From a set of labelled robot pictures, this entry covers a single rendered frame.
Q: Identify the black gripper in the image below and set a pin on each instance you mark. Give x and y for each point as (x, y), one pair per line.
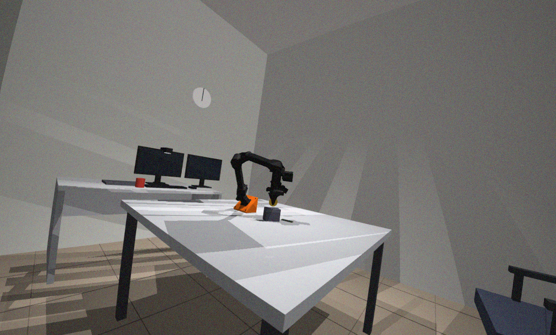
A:
(274, 191)

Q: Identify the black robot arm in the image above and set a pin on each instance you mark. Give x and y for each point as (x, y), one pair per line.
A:
(275, 166)

